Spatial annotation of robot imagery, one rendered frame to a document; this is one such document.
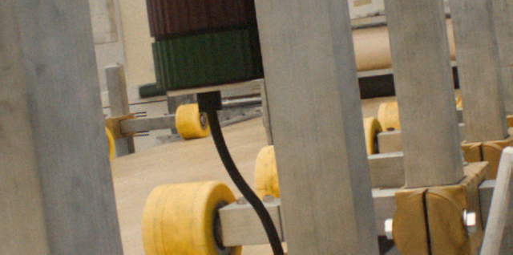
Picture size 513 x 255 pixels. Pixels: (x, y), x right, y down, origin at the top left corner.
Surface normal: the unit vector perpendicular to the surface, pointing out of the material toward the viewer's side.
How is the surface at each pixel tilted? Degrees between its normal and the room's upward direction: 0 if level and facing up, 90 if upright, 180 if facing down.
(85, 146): 90
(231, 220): 90
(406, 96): 90
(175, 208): 50
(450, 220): 90
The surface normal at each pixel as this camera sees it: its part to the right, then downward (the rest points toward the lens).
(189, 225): -0.37, -0.20
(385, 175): -0.35, 0.10
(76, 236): 0.93, -0.11
